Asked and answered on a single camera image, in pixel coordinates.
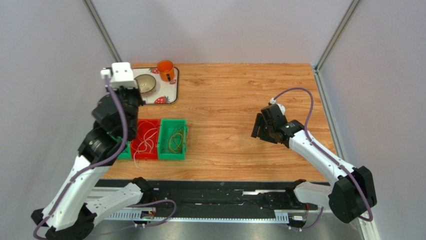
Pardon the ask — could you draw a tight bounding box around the strawberry pattern white tray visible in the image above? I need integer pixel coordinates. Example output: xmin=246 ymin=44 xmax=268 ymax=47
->
xmin=132 ymin=67 xmax=179 ymax=105

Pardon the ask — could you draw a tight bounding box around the left green plastic bin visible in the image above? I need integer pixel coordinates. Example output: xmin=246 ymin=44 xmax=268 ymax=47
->
xmin=115 ymin=136 xmax=132 ymax=160

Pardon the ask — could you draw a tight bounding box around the green plastic bin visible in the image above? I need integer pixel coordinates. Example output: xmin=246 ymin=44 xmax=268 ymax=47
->
xmin=115 ymin=136 xmax=132 ymax=160
xmin=158 ymin=118 xmax=189 ymax=161

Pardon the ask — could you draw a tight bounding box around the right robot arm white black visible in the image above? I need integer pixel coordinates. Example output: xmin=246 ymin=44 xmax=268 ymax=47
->
xmin=251 ymin=103 xmax=378 ymax=223

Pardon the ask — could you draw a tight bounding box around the slotted aluminium cable rail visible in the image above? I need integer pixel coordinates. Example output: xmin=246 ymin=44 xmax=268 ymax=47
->
xmin=106 ymin=209 xmax=290 ymax=224

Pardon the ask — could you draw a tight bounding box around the right aluminium frame post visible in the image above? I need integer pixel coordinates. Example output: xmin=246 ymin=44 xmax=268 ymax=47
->
xmin=314 ymin=0 xmax=363 ymax=73

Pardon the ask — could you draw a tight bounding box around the right green plastic bin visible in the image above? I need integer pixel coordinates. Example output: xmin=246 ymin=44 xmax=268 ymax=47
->
xmin=158 ymin=118 xmax=189 ymax=161

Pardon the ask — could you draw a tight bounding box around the aluminium frame post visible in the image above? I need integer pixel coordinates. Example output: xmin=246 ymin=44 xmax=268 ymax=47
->
xmin=82 ymin=0 xmax=123 ymax=63
xmin=314 ymin=0 xmax=363 ymax=73

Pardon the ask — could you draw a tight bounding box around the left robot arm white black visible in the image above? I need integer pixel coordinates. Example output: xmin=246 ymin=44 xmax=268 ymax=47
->
xmin=31 ymin=86 xmax=154 ymax=240

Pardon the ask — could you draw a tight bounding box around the red plastic bin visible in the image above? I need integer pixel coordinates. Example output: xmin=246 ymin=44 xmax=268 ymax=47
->
xmin=130 ymin=119 xmax=161 ymax=160

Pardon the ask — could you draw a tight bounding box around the yellow thin cable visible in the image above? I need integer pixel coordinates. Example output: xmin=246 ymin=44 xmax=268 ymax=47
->
xmin=167 ymin=128 xmax=187 ymax=154

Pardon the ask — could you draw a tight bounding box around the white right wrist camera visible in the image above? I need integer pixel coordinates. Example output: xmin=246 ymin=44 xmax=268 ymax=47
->
xmin=268 ymin=97 xmax=286 ymax=115

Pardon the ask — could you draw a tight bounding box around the brown thin cable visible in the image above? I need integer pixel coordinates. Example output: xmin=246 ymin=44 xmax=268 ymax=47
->
xmin=161 ymin=123 xmax=191 ymax=155

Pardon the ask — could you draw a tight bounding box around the orange mug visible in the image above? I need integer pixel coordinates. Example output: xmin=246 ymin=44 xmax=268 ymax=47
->
xmin=157 ymin=60 xmax=175 ymax=82

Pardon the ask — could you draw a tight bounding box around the left aluminium frame post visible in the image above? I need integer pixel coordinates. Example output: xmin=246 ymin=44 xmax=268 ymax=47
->
xmin=82 ymin=0 xmax=123 ymax=63

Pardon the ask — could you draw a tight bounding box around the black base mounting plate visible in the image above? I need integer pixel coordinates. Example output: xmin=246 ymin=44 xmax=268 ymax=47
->
xmin=96 ymin=178 xmax=330 ymax=221

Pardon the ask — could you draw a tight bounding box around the beige ceramic bowl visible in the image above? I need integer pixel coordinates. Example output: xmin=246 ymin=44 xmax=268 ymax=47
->
xmin=135 ymin=74 xmax=157 ymax=95

